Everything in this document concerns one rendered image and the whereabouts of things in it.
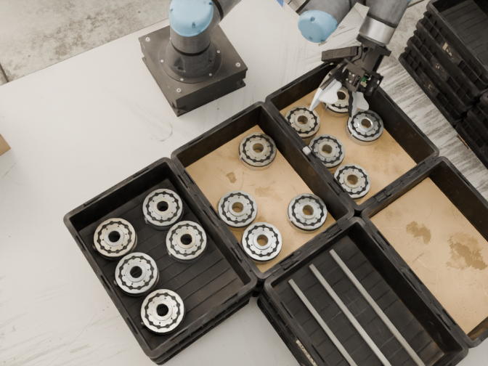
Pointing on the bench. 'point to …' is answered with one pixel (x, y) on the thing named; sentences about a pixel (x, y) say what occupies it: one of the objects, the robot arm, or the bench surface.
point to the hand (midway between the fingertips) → (329, 113)
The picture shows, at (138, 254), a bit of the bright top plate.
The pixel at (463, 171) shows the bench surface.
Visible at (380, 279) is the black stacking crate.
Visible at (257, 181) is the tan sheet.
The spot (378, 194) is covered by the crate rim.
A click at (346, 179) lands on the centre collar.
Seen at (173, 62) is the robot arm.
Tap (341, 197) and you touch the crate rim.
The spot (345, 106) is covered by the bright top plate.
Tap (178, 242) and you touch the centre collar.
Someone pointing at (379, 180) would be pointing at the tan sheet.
